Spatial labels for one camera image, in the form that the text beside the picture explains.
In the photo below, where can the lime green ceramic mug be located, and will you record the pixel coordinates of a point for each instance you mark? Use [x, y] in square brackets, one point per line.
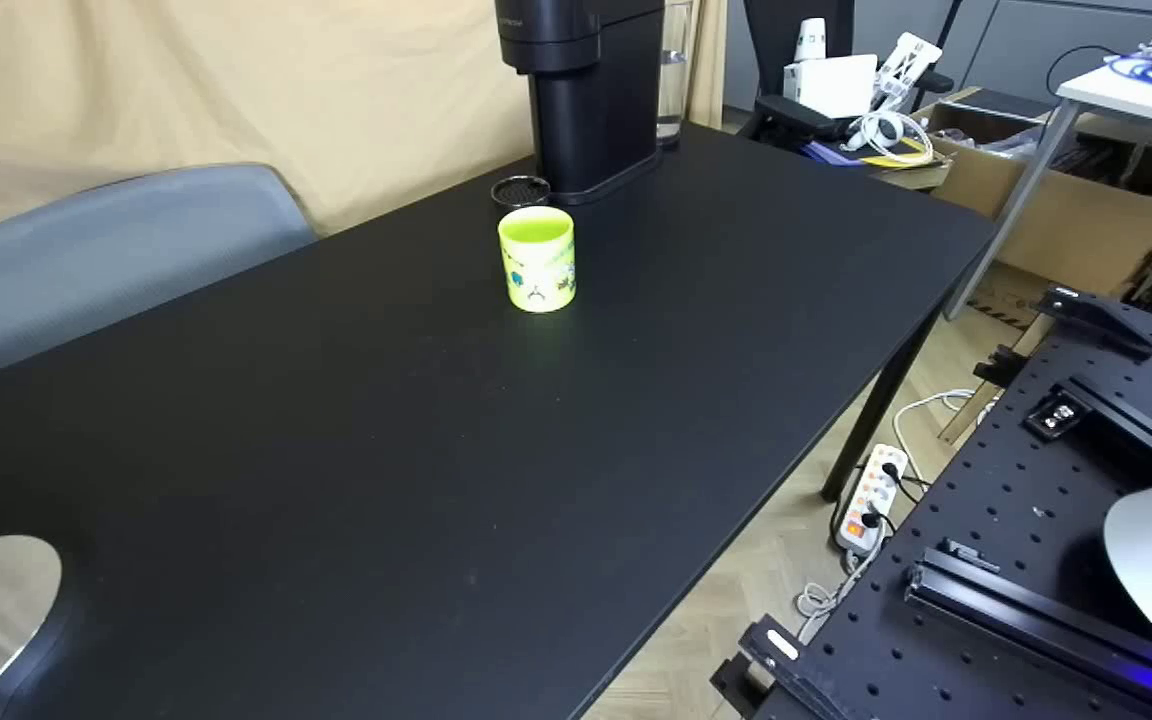
[539, 251]

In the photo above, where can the black robot arm column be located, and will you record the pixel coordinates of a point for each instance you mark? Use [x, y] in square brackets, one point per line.
[593, 78]

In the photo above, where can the white power strip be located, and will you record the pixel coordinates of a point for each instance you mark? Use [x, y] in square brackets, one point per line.
[875, 496]

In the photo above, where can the white plastic bottle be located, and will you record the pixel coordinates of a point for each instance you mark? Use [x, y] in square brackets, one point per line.
[813, 40]

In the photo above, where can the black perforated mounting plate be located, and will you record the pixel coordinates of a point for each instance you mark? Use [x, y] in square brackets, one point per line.
[994, 596]

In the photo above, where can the grey office chair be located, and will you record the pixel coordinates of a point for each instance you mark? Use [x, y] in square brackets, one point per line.
[116, 251]

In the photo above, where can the cardboard box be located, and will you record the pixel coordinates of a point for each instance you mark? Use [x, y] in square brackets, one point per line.
[1074, 229]

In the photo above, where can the white box with cables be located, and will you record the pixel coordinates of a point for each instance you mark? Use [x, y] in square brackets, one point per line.
[834, 84]

